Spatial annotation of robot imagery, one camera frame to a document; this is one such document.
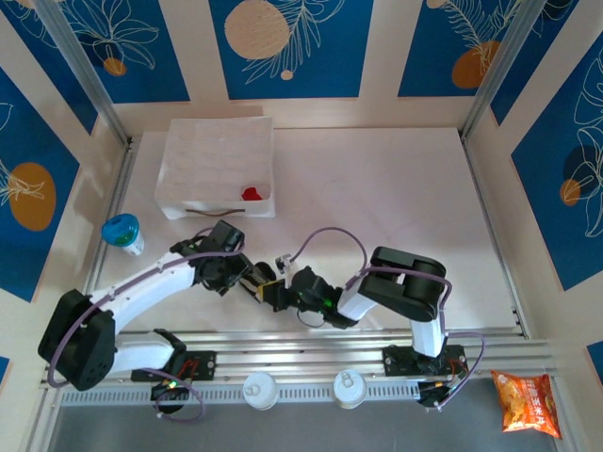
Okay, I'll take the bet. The white fabric organizer box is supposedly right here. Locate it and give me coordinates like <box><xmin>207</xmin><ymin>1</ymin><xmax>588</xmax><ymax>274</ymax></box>
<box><xmin>154</xmin><ymin>117</ymin><xmax>278</xmax><ymax>221</ymax></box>

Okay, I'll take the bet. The aluminium side rail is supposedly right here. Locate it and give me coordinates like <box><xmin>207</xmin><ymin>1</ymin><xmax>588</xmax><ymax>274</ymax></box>
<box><xmin>86</xmin><ymin>137</ymin><xmax>139</xmax><ymax>305</ymax></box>
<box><xmin>462</xmin><ymin>136</ymin><xmax>528</xmax><ymax>338</ymax></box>

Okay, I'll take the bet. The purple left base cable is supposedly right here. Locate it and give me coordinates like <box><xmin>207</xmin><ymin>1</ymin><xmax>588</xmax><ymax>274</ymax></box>
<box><xmin>155</xmin><ymin>374</ymin><xmax>207</xmax><ymax>424</ymax></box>

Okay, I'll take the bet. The white table mat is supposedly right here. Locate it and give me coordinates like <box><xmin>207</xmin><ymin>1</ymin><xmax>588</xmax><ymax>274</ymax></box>
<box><xmin>82</xmin><ymin>125</ymin><xmax>525</xmax><ymax>334</ymax></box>

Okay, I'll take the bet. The aluminium frame post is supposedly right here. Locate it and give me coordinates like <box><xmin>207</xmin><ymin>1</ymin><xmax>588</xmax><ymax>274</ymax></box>
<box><xmin>460</xmin><ymin>0</ymin><xmax>551</xmax><ymax>142</ymax></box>
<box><xmin>31</xmin><ymin>0</ymin><xmax>131</xmax><ymax>148</ymax></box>

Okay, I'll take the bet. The black white striped sock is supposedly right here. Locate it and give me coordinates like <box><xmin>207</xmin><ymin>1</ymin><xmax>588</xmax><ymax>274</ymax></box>
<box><xmin>242</xmin><ymin>262</ymin><xmax>278</xmax><ymax>303</ymax></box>

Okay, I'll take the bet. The orange snack bag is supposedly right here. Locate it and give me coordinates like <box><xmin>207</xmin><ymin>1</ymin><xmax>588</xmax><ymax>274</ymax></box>
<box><xmin>489</xmin><ymin>369</ymin><xmax>564</xmax><ymax>440</ymax></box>

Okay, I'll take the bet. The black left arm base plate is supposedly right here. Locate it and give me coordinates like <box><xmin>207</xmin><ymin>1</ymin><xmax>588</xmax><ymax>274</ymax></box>
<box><xmin>130</xmin><ymin>350</ymin><xmax>218</xmax><ymax>383</ymax></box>

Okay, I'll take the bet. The grey slotted cable duct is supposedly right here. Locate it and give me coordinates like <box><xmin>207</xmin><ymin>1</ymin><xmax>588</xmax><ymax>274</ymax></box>
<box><xmin>58</xmin><ymin>383</ymin><xmax>424</xmax><ymax>407</ymax></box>

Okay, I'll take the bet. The aluminium front rail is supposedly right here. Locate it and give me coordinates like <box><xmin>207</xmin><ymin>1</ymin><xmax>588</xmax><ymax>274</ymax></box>
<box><xmin>40</xmin><ymin>329</ymin><xmax>566</xmax><ymax>386</ymax></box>

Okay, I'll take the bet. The brown box handle strap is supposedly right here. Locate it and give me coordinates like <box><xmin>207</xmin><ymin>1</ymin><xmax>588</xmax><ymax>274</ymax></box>
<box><xmin>184</xmin><ymin>207</ymin><xmax>246</xmax><ymax>218</ymax></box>

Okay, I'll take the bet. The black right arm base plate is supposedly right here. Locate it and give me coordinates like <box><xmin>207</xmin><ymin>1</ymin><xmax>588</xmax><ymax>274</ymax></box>
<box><xmin>382</xmin><ymin>343</ymin><xmax>470</xmax><ymax>379</ymax></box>

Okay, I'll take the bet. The white cup with blue lid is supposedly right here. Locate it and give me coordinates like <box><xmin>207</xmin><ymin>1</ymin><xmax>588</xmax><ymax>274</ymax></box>
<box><xmin>101</xmin><ymin>213</ymin><xmax>146</xmax><ymax>258</ymax></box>

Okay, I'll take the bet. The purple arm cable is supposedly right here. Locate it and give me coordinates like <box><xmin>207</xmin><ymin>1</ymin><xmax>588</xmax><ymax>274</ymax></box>
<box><xmin>285</xmin><ymin>227</ymin><xmax>489</xmax><ymax>412</ymax></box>
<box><xmin>48</xmin><ymin>227</ymin><xmax>248</xmax><ymax>389</ymax></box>

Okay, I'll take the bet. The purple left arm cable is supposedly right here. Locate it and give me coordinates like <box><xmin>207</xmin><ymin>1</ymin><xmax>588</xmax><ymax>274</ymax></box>
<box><xmin>48</xmin><ymin>227</ymin><xmax>248</xmax><ymax>389</ymax></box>

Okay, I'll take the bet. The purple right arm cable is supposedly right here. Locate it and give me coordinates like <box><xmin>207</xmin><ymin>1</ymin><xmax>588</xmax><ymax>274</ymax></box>
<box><xmin>285</xmin><ymin>227</ymin><xmax>489</xmax><ymax>412</ymax></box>

